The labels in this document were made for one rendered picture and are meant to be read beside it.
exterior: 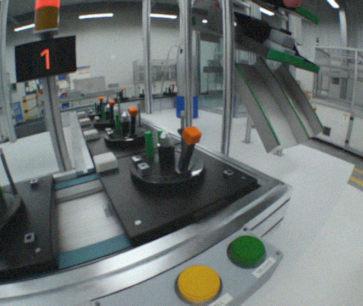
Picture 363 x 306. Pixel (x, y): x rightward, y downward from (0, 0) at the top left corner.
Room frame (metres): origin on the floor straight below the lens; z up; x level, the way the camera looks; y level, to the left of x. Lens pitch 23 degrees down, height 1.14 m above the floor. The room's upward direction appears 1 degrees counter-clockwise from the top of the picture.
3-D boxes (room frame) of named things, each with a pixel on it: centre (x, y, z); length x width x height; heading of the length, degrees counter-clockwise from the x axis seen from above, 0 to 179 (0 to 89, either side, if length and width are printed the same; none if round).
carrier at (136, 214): (0.32, 0.03, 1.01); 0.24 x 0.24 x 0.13; 33
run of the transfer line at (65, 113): (1.85, 0.05, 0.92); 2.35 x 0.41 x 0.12; 123
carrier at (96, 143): (0.52, 0.16, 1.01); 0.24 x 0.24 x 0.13; 33
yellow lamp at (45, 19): (0.32, 0.25, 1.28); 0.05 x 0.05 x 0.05
